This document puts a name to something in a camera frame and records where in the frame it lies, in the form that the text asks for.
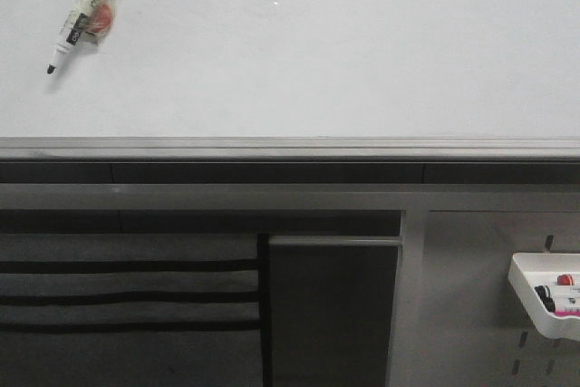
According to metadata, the white plastic tray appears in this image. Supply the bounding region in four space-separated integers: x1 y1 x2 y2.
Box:
508 253 579 342

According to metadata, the white black dry-erase marker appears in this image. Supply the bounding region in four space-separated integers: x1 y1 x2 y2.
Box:
47 0 101 74

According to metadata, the black capped marker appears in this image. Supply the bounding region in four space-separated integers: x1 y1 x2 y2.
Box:
535 285 579 313

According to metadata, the grey pegboard panel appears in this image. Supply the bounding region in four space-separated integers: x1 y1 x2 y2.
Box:
391 211 579 386

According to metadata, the dark grey flat panel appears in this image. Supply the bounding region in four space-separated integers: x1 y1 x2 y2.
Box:
270 236 400 386

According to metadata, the pink marker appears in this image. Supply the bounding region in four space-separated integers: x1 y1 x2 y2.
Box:
554 307 580 317

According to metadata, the red capped marker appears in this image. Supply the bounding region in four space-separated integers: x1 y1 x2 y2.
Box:
556 273 579 288

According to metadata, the grey fabric pocket organizer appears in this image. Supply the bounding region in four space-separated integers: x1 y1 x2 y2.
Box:
1 234 273 386

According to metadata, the white whiteboard with metal frame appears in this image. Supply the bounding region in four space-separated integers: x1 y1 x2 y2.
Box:
1 0 579 160

